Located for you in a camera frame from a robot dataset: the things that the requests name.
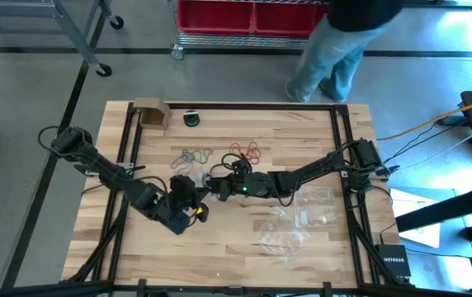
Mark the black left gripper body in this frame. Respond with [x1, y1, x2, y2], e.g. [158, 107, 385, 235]
[168, 175, 211, 224]

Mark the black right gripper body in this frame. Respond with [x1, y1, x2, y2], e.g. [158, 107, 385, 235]
[214, 158, 254, 202]

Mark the black wide rubber band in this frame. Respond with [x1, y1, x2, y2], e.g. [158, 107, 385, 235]
[210, 152, 243, 177]

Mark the clear plastic bag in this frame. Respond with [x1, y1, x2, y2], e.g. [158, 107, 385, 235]
[254, 205, 312, 265]
[292, 184, 339, 229]

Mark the blue rubber band tangle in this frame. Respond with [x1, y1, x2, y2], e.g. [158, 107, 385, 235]
[171, 147, 214, 172]

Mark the red rubber band tangle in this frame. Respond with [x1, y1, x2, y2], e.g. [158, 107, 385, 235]
[229, 142, 262, 165]

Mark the black round puck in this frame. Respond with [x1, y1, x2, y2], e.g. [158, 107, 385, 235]
[182, 109, 201, 128]

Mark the small open cardboard box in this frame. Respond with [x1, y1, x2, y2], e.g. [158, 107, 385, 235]
[132, 97, 172, 131]

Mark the flat clear plastic bag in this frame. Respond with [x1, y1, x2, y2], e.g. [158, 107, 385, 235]
[292, 184, 339, 229]

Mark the person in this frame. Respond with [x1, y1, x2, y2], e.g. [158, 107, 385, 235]
[284, 0, 406, 104]

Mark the red plastic bin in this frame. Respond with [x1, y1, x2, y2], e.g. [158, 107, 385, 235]
[254, 0, 331, 38]
[177, 0, 257, 35]

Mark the grey metal wheeled cart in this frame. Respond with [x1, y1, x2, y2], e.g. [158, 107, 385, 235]
[0, 0, 125, 78]

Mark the white paper sheet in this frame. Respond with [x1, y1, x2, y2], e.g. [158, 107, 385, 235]
[389, 187, 443, 249]

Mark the chrome wire shelf cart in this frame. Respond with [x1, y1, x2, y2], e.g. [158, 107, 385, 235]
[168, 0, 332, 62]

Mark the black Netgear network switch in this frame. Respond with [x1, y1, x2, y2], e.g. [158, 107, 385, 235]
[375, 243, 413, 280]

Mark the yellow cable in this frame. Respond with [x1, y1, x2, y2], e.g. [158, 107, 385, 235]
[377, 94, 472, 142]

